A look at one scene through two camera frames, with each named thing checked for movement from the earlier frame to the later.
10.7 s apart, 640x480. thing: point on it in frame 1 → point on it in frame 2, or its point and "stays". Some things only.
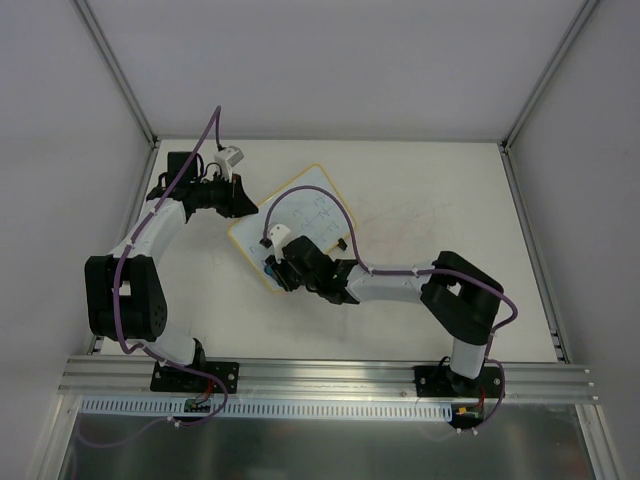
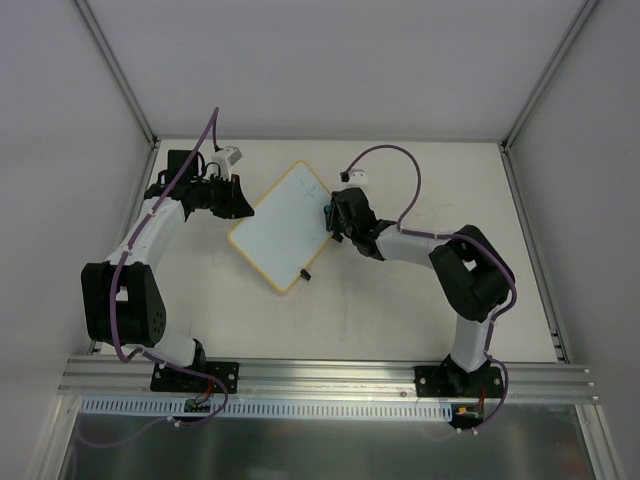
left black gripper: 231,195 stays
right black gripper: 282,273 → 338,217
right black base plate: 442,382 stays
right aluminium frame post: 580,18 stays
